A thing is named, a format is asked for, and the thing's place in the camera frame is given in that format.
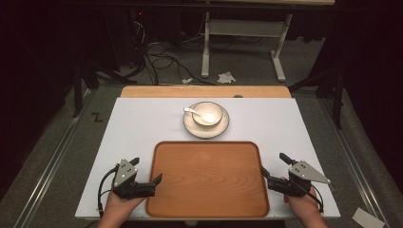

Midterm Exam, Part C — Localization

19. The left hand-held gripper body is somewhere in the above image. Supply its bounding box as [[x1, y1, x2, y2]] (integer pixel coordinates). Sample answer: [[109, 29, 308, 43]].
[[111, 158, 157, 200]]

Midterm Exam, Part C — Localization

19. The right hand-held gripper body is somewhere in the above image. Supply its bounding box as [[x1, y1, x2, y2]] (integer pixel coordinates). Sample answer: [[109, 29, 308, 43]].
[[267, 160, 332, 198]]

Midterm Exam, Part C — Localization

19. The person's right hand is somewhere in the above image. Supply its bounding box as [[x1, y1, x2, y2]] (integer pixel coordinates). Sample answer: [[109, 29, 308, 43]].
[[282, 177, 321, 223]]

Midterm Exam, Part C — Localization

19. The person's left hand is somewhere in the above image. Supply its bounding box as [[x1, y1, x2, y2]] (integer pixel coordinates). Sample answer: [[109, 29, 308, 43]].
[[103, 189, 145, 222]]

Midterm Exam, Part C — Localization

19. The white table mat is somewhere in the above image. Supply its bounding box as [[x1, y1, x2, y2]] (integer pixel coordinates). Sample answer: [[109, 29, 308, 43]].
[[74, 97, 341, 220]]

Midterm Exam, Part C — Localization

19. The wooden tray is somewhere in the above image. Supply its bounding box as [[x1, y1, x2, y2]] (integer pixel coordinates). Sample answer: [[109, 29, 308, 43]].
[[145, 141, 271, 219]]

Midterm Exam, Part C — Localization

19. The cream saucer with dark rim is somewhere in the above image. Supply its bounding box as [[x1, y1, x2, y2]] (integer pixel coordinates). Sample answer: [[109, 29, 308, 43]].
[[182, 102, 230, 140]]

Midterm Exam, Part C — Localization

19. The white ceramic spoon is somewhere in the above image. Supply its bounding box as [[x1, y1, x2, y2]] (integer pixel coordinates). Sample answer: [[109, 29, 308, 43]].
[[182, 106, 217, 124]]

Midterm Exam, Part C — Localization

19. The flat white paper sheet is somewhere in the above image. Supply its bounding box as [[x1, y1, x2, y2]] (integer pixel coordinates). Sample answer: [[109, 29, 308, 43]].
[[352, 207, 386, 228]]

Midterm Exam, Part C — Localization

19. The cream bowl with dark rim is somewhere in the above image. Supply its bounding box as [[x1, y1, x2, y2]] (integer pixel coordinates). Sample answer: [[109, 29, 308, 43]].
[[191, 101, 223, 128]]

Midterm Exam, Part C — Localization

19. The black metal stand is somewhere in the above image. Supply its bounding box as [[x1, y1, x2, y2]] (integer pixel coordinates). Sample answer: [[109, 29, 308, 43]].
[[287, 67, 347, 130], [71, 60, 138, 119]]

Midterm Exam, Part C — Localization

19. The wooden table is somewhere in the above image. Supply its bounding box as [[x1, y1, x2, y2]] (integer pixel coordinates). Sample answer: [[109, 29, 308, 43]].
[[120, 85, 293, 99]]

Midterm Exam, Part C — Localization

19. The large crumpled white paper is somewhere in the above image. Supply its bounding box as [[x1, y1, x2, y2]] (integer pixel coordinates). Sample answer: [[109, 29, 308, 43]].
[[217, 71, 237, 85]]

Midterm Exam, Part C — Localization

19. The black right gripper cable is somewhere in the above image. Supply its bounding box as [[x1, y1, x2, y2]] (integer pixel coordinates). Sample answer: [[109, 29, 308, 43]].
[[297, 181, 325, 214]]

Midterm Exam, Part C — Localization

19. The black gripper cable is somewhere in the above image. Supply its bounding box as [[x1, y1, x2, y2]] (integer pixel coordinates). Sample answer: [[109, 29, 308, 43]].
[[96, 166, 120, 219], [297, 181, 325, 214]]

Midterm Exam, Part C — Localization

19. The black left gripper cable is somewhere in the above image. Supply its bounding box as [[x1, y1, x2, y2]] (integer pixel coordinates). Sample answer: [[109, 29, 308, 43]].
[[96, 166, 120, 219]]

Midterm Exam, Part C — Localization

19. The metal floor rail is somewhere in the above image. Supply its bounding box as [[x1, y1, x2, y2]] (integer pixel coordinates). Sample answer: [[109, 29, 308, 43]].
[[317, 98, 392, 228], [13, 89, 97, 228]]

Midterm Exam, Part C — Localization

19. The tangle of black floor cables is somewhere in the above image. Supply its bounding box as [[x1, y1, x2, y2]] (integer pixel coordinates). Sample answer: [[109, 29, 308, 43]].
[[132, 18, 217, 86]]

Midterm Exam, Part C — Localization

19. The white metal desk frame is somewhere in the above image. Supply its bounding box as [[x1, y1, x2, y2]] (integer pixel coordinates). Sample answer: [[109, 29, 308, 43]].
[[201, 11, 294, 83]]

